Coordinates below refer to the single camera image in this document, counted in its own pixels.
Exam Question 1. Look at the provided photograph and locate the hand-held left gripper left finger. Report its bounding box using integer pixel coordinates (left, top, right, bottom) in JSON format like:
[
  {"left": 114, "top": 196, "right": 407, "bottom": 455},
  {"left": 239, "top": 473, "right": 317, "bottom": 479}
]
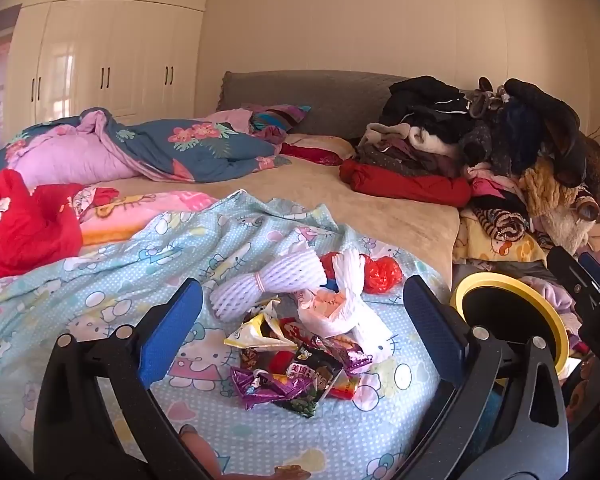
[{"left": 32, "top": 277, "right": 216, "bottom": 480}]

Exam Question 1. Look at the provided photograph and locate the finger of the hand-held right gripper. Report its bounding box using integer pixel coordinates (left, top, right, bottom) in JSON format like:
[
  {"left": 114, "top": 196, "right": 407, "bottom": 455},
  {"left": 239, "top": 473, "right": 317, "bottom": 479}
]
[
  {"left": 578, "top": 251, "right": 600, "bottom": 311},
  {"left": 546, "top": 245, "right": 600, "bottom": 361}
]

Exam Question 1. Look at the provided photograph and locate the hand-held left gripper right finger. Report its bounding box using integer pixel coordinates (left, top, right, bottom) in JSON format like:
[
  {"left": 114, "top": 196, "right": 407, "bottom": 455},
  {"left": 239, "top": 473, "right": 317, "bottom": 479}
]
[{"left": 395, "top": 275, "right": 570, "bottom": 480}]

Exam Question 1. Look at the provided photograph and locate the yellow rimmed black trash bin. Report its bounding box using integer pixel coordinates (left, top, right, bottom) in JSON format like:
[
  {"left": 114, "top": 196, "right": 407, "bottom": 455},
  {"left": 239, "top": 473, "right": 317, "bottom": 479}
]
[{"left": 449, "top": 273, "right": 572, "bottom": 386}]

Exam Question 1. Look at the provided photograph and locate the red plastic bag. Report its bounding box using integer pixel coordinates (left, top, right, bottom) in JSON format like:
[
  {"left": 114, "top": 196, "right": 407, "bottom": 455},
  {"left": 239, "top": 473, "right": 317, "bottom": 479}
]
[
  {"left": 320, "top": 252, "right": 342, "bottom": 281},
  {"left": 362, "top": 255, "right": 404, "bottom": 294}
]

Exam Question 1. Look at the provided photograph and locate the yellow snack wrapper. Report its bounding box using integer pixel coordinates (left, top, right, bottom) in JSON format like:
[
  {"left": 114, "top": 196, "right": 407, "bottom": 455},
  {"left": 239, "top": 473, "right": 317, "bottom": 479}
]
[{"left": 224, "top": 300, "right": 298, "bottom": 351}]

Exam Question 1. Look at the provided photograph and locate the purple printed snack bag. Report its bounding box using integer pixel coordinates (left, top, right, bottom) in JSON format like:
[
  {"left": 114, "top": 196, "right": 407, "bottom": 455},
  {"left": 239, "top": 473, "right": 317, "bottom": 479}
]
[{"left": 312, "top": 335, "right": 374, "bottom": 374}]

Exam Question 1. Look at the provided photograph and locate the white plastic bag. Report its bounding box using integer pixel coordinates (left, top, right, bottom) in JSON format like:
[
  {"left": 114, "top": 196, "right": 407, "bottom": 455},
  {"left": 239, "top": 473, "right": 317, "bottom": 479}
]
[{"left": 297, "top": 287, "right": 396, "bottom": 361}]

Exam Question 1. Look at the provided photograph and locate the white foam fruit net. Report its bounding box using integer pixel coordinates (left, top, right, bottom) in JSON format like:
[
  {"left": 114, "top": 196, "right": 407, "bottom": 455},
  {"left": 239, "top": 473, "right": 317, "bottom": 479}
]
[
  {"left": 330, "top": 248, "right": 368, "bottom": 311},
  {"left": 210, "top": 240, "right": 328, "bottom": 323}
]

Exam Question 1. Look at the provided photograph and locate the orange red small packet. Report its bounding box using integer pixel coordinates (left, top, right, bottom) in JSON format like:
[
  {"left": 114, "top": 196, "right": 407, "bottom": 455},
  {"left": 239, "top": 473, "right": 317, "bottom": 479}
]
[{"left": 330, "top": 374, "right": 362, "bottom": 402}]

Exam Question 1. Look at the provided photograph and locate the purple foil wrapper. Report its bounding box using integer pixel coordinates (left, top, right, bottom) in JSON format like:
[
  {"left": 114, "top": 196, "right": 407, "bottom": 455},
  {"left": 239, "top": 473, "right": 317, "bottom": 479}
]
[{"left": 230, "top": 366, "right": 313, "bottom": 411}]

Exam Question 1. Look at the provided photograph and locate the black green snack packet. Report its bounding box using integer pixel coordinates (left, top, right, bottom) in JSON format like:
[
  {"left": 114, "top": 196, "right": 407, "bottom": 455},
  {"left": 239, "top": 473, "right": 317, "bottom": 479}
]
[{"left": 275, "top": 347, "right": 344, "bottom": 419}]

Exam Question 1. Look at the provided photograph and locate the person's left hand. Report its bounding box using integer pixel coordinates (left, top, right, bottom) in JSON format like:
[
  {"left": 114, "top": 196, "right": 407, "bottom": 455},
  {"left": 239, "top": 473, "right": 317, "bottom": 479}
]
[{"left": 180, "top": 425, "right": 224, "bottom": 480}]

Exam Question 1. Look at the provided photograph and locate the lilac sweater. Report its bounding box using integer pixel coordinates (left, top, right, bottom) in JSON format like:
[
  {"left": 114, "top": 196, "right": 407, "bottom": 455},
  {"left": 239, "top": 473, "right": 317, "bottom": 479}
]
[{"left": 522, "top": 275, "right": 579, "bottom": 332}]

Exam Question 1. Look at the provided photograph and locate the yellow cartoon blanket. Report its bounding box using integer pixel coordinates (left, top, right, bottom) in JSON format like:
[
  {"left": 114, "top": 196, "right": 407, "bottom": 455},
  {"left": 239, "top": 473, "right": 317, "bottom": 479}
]
[{"left": 452, "top": 207, "right": 549, "bottom": 264}]

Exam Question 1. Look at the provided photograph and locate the pink cartoon blanket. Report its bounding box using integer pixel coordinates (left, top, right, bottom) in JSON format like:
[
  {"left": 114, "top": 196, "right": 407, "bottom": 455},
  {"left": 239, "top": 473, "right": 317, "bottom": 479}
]
[{"left": 72, "top": 185, "right": 219, "bottom": 247}]

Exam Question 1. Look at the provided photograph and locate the light blue cartoon sheet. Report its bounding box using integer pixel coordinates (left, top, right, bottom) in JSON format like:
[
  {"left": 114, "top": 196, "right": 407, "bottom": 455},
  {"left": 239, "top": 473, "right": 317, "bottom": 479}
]
[{"left": 0, "top": 190, "right": 453, "bottom": 480}]

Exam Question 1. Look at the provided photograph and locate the red jacket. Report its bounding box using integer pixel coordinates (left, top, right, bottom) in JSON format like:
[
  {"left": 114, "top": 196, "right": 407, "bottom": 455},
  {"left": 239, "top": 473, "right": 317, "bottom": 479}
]
[{"left": 339, "top": 157, "right": 473, "bottom": 209}]

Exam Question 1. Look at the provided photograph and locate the beige bed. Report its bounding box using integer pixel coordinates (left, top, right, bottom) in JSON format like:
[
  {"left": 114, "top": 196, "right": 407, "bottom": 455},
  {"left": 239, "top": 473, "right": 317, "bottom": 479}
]
[{"left": 95, "top": 132, "right": 462, "bottom": 292}]

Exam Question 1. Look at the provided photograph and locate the red cartoon blanket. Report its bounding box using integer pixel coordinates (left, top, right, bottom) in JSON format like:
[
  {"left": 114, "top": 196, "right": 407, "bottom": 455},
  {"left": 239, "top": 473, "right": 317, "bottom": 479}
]
[{"left": 0, "top": 169, "right": 121, "bottom": 288}]

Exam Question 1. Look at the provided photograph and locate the blue floral quilt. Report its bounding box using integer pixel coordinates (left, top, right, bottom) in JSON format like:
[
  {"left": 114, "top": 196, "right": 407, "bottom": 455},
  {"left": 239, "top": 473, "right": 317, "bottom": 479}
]
[{"left": 0, "top": 107, "right": 293, "bottom": 192}]

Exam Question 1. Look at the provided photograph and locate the red patterned pillow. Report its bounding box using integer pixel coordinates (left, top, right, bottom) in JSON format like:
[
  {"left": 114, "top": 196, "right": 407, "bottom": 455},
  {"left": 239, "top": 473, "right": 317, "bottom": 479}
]
[{"left": 280, "top": 132, "right": 357, "bottom": 167}]

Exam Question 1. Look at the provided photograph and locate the pile of clothes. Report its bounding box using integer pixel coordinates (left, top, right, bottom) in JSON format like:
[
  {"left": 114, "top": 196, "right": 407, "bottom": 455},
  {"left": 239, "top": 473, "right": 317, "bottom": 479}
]
[{"left": 355, "top": 75, "right": 600, "bottom": 267}]

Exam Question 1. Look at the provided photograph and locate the striped colourful sock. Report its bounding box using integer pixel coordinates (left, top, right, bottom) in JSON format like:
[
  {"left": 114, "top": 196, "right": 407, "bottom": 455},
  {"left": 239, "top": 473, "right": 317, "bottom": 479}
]
[{"left": 240, "top": 104, "right": 313, "bottom": 137}]

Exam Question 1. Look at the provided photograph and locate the grey headboard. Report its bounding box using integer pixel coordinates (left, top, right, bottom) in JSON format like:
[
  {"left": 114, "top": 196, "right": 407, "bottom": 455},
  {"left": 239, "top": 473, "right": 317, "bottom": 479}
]
[{"left": 217, "top": 70, "right": 406, "bottom": 142}]

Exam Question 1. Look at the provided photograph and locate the white wardrobe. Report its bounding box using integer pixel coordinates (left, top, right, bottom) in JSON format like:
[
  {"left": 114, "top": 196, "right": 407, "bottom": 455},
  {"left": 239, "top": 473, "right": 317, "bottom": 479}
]
[{"left": 0, "top": 0, "right": 212, "bottom": 127}]

